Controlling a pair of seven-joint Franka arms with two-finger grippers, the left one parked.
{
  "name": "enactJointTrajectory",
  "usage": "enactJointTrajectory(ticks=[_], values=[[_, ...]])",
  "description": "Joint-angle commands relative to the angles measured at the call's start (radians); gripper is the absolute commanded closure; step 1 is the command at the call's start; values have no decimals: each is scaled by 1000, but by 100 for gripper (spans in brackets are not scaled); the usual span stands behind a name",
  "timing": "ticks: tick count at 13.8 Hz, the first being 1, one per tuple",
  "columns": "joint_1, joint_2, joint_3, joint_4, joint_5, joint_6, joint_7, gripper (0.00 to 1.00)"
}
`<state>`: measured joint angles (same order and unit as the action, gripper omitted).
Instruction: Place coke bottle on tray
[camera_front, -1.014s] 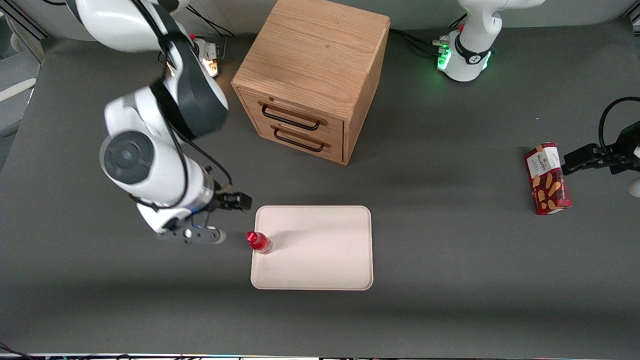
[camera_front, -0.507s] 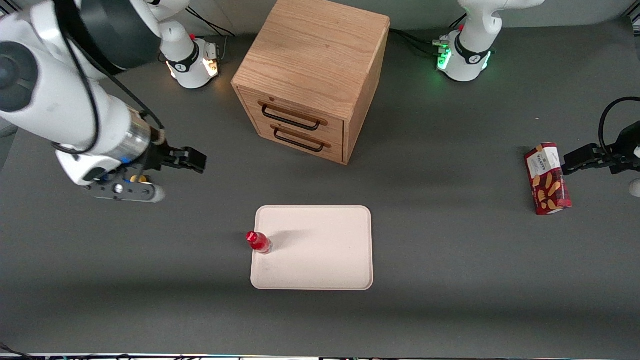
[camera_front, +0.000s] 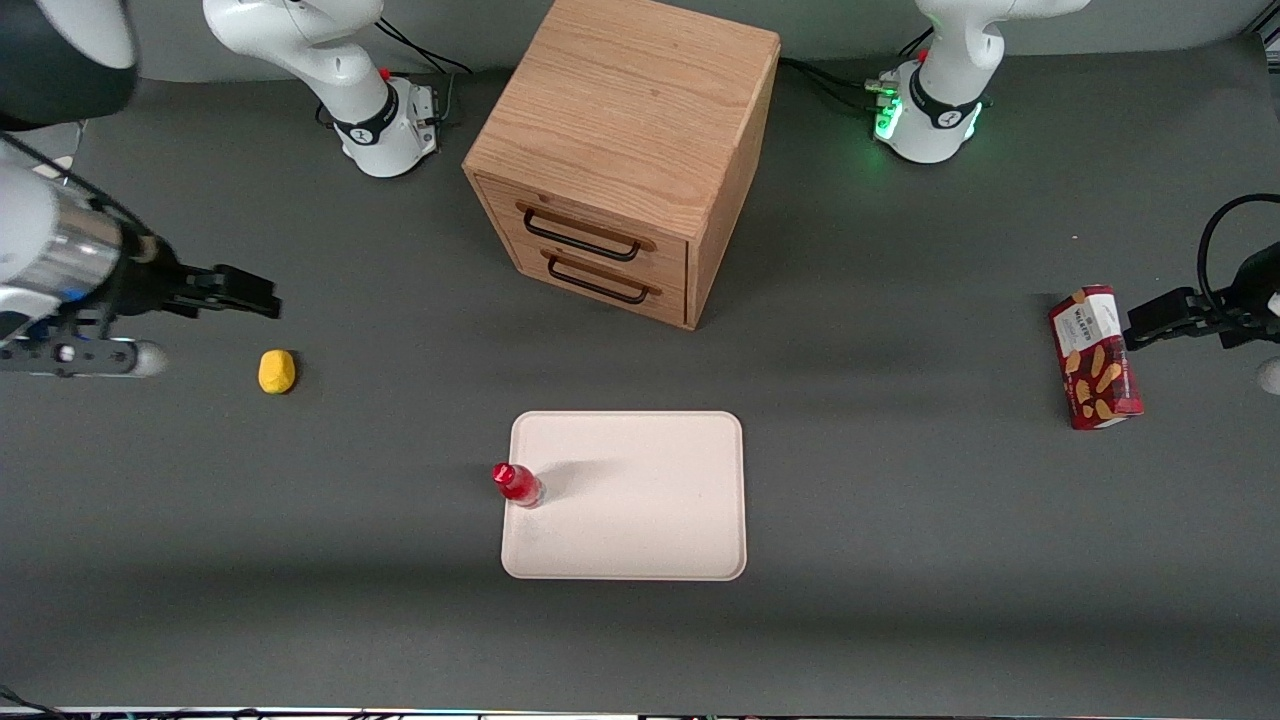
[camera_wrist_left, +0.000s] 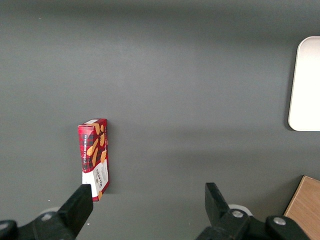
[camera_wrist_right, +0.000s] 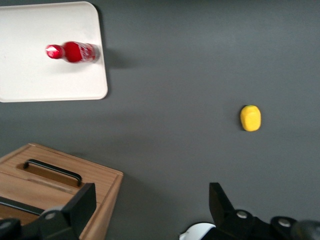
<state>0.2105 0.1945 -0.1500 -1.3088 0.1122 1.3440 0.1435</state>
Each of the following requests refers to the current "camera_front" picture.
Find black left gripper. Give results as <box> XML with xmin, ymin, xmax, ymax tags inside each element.
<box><xmin>1125</xmin><ymin>243</ymin><xmax>1280</xmax><ymax>351</ymax></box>

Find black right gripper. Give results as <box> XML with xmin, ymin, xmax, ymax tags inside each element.
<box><xmin>100</xmin><ymin>240</ymin><xmax>284</xmax><ymax>320</ymax></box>

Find red coke bottle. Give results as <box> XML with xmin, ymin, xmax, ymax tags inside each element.
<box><xmin>491</xmin><ymin>461</ymin><xmax>547</xmax><ymax>510</ymax></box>

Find cream rectangular tray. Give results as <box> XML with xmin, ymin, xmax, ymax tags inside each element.
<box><xmin>500</xmin><ymin>410</ymin><xmax>749</xmax><ymax>582</ymax></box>

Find red shortbread biscuit box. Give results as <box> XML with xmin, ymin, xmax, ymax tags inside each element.
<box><xmin>1048</xmin><ymin>285</ymin><xmax>1145</xmax><ymax>431</ymax></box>

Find wooden drawer cabinet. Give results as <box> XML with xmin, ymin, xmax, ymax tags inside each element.
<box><xmin>462</xmin><ymin>0</ymin><xmax>782</xmax><ymax>331</ymax></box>

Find black looped gripper cable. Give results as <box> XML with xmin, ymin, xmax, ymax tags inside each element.
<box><xmin>1197</xmin><ymin>193</ymin><xmax>1280</xmax><ymax>311</ymax></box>

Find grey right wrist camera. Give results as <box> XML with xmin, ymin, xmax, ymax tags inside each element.
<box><xmin>0</xmin><ymin>337</ymin><xmax>169</xmax><ymax>380</ymax></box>

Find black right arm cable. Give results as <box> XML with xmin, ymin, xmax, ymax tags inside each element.
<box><xmin>0</xmin><ymin>133</ymin><xmax>153</xmax><ymax>251</ymax></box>

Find black right arm base cables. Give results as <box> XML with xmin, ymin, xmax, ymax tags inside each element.
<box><xmin>375</xmin><ymin>20</ymin><xmax>478</xmax><ymax>126</ymax></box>

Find black arm base cables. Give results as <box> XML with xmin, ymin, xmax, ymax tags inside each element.
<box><xmin>375</xmin><ymin>20</ymin><xmax>478</xmax><ymax>126</ymax></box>
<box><xmin>779</xmin><ymin>28</ymin><xmax>936</xmax><ymax>114</ymax></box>

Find long black drawer handle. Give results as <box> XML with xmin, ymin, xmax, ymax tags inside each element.
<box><xmin>516</xmin><ymin>202</ymin><xmax>658</xmax><ymax>263</ymax></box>

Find short black drawer handle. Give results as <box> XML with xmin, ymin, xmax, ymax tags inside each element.
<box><xmin>541</xmin><ymin>250</ymin><xmax>664</xmax><ymax>305</ymax></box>

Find black left arm base cables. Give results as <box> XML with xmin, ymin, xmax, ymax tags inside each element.
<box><xmin>779</xmin><ymin>28</ymin><xmax>936</xmax><ymax>114</ymax></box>

